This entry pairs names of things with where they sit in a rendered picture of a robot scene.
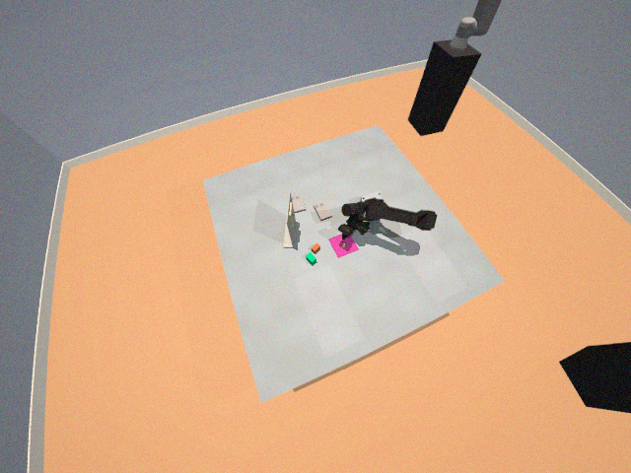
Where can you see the pink square marked zone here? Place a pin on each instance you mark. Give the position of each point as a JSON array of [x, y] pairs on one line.
[[337, 242]]

